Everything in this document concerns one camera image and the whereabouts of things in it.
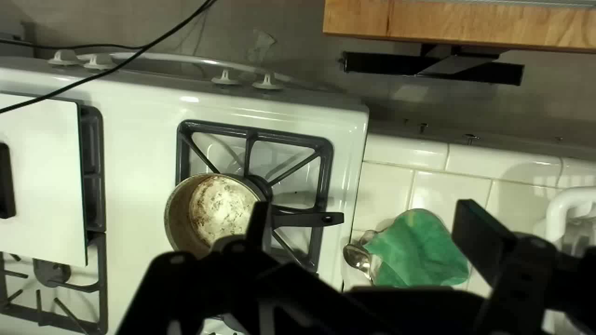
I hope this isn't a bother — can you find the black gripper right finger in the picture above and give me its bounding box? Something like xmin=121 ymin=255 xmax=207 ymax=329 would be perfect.
xmin=451 ymin=197 xmax=596 ymax=335

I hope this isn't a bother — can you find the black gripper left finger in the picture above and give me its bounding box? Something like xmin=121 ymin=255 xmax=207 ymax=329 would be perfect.
xmin=115 ymin=199 xmax=376 ymax=335

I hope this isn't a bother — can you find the black cast iron stove grate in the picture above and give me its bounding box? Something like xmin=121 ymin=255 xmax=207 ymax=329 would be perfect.
xmin=76 ymin=102 xmax=108 ymax=251
xmin=0 ymin=247 xmax=112 ymax=335
xmin=175 ymin=119 xmax=337 ymax=275

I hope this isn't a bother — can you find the green cloth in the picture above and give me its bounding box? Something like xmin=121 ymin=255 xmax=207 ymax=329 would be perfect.
xmin=363 ymin=208 xmax=473 ymax=290

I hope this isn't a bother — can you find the metal spoon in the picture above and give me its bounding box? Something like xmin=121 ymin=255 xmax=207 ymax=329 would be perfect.
xmin=341 ymin=238 xmax=378 ymax=275

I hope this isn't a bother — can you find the white gas stove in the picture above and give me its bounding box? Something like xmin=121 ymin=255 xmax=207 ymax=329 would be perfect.
xmin=0 ymin=52 xmax=370 ymax=335

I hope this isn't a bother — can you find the white stove knob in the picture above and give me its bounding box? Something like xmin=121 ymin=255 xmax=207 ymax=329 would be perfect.
xmin=78 ymin=52 xmax=113 ymax=72
xmin=208 ymin=67 xmax=242 ymax=87
xmin=251 ymin=72 xmax=285 ymax=93
xmin=46 ymin=48 xmax=80 ymax=69

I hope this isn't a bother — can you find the wooden table top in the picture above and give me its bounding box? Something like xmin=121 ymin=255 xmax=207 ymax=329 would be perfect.
xmin=322 ymin=0 xmax=596 ymax=54

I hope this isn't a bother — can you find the small metal saucepan black handle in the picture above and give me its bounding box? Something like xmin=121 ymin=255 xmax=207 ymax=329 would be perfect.
xmin=162 ymin=171 xmax=346 ymax=260

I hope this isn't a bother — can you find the white flat panel black handle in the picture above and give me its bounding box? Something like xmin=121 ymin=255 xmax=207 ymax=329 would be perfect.
xmin=0 ymin=91 xmax=89 ymax=268

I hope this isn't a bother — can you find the black metal table bracket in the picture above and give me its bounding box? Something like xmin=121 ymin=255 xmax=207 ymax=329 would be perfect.
xmin=339 ymin=43 xmax=527 ymax=87

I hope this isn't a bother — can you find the thin black cable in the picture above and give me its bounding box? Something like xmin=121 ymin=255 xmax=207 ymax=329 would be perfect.
xmin=0 ymin=0 xmax=218 ymax=115

